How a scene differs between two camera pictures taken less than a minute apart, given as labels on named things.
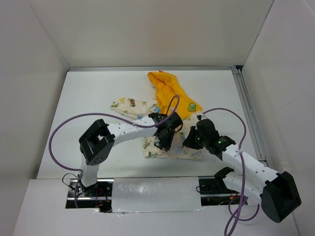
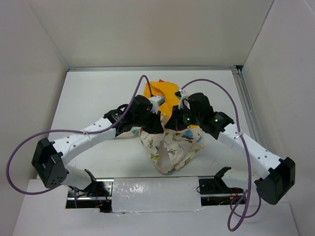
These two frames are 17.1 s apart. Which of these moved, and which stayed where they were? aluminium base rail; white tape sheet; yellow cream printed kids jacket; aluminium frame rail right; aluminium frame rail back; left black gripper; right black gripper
Moved: left black gripper; right black gripper; yellow cream printed kids jacket
Stayed: aluminium frame rail right; aluminium base rail; white tape sheet; aluminium frame rail back
